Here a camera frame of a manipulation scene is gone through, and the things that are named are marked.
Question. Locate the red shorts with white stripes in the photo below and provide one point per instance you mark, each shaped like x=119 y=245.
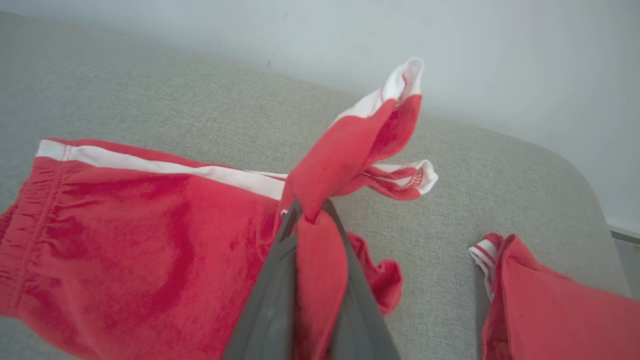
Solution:
x=125 y=235

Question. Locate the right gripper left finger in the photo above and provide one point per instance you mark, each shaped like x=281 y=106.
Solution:
x=270 y=305

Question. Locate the red basketball jersey number 23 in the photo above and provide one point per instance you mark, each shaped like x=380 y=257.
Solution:
x=545 y=310

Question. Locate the grey fabric sofa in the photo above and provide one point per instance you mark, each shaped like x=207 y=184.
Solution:
x=150 y=90

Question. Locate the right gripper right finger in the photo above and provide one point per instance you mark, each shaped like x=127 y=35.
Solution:
x=357 y=315

